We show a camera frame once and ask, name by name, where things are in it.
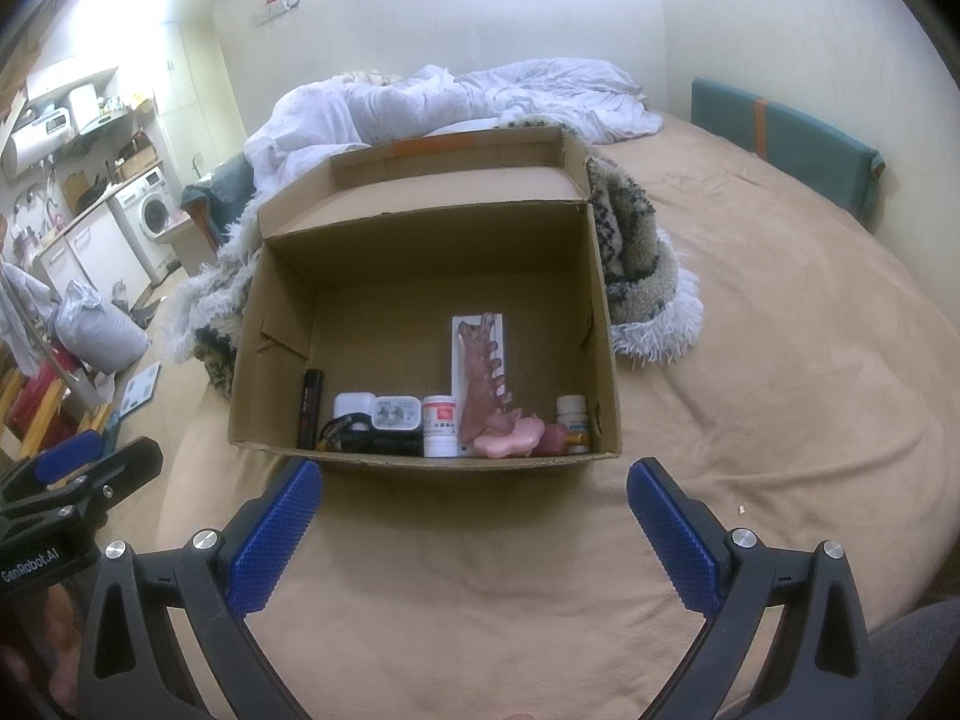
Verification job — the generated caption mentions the pink heart-shaped case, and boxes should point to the pink heart-shaped case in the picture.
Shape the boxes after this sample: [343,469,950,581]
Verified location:
[475,416,546,458]

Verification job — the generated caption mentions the shaggy patterned blanket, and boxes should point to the shaggy patterned blanket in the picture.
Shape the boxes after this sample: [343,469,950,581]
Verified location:
[161,116,706,398]

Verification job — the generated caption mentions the white pill bottle blue label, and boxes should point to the white pill bottle blue label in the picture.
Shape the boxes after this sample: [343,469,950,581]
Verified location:
[555,394,593,455]

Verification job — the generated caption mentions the white countertop appliance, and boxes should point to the white countertop appliance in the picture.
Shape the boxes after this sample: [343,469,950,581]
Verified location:
[67,84,102,132]

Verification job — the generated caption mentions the person's left hand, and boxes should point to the person's left hand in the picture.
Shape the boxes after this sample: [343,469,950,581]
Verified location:
[0,585,85,710]

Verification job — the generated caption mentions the hanging white cloth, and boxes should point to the hanging white cloth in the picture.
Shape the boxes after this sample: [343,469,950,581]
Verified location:
[0,262,57,376]

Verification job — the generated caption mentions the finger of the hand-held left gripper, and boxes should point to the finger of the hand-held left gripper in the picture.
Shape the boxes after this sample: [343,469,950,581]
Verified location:
[0,435,166,522]
[26,430,107,487]

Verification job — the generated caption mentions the white washing machine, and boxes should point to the white washing machine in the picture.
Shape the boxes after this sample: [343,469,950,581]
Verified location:
[112,169,177,282]

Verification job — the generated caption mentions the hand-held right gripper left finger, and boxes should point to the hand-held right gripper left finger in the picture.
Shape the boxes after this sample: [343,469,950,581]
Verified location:
[75,456,325,720]

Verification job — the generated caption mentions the tabby cat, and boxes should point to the tabby cat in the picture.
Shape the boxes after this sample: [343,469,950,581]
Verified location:
[111,281,151,316]

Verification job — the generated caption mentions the white cabinet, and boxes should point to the white cabinet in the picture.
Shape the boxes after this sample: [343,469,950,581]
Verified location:
[37,206,151,308]

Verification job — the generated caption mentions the black flashlight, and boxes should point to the black flashlight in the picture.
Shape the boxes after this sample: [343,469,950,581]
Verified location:
[330,431,425,458]

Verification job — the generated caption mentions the teal armchair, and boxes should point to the teal armchair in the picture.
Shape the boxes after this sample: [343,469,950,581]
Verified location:
[182,154,256,248]

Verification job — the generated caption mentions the white power adapter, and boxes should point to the white power adapter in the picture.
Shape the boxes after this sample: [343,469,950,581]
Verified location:
[373,395,425,436]

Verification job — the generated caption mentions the white pill bottle red label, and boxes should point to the white pill bottle red label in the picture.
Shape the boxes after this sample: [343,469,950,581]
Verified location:
[422,394,460,458]

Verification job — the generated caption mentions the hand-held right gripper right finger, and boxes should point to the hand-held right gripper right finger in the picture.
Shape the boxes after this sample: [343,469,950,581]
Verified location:
[627,457,878,720]

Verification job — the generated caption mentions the brown translucent hair claw clip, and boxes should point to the brown translucent hair claw clip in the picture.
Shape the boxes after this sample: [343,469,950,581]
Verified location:
[456,313,526,445]

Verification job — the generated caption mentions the white water heater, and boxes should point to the white water heater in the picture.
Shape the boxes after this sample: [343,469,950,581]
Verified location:
[0,124,53,181]

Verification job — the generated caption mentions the brown cardboard box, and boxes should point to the brown cardboard box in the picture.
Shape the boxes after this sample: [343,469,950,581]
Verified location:
[227,126,623,473]

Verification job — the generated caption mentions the purple lipstick gold cap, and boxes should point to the purple lipstick gold cap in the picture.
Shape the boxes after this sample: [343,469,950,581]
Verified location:
[534,424,590,457]

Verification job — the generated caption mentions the grey plastic bag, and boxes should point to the grey plastic bag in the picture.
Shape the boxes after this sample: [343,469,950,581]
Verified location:
[54,279,151,374]

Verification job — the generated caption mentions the black tube red print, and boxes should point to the black tube red print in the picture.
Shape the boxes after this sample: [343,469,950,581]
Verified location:
[296,369,325,451]

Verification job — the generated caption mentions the bathroom scale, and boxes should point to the bathroom scale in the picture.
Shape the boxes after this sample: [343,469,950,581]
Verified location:
[116,361,164,417]

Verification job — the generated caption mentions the person's grey pants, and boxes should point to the person's grey pants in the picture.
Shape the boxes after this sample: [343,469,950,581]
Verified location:
[874,600,960,720]

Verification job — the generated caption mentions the white battery charger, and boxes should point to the white battery charger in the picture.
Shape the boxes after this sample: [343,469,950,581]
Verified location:
[450,311,508,458]

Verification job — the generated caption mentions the teal cushion orange stripe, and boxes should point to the teal cushion orange stripe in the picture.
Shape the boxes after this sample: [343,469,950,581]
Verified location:
[690,76,886,230]

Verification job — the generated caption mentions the yellow wooden chair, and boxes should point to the yellow wooden chair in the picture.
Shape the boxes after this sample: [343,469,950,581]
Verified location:
[0,367,113,458]

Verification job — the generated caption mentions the white duvet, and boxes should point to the white duvet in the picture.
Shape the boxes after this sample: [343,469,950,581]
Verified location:
[244,58,665,196]

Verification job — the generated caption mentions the white earbuds case black strap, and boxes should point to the white earbuds case black strap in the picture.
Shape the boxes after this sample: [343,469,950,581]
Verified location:
[319,391,376,452]

